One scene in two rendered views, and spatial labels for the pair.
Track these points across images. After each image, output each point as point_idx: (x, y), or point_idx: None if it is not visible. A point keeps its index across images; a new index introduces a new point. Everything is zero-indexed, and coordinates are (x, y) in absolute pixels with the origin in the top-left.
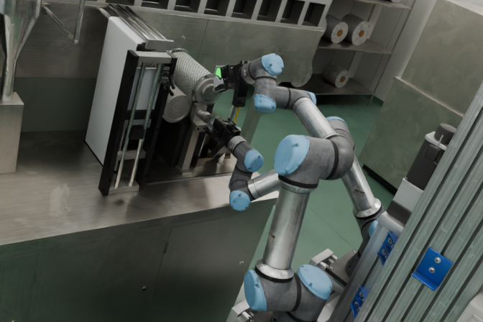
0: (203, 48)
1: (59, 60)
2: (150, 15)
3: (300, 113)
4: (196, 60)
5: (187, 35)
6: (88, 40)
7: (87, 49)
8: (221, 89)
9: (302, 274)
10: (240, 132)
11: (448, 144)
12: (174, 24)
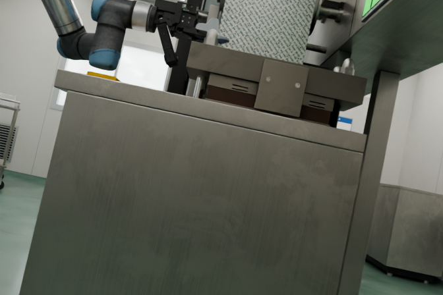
0: None
1: (306, 61)
2: None
3: None
4: (356, 0)
5: None
6: (316, 31)
7: (314, 41)
8: None
9: None
10: (155, 0)
11: None
12: None
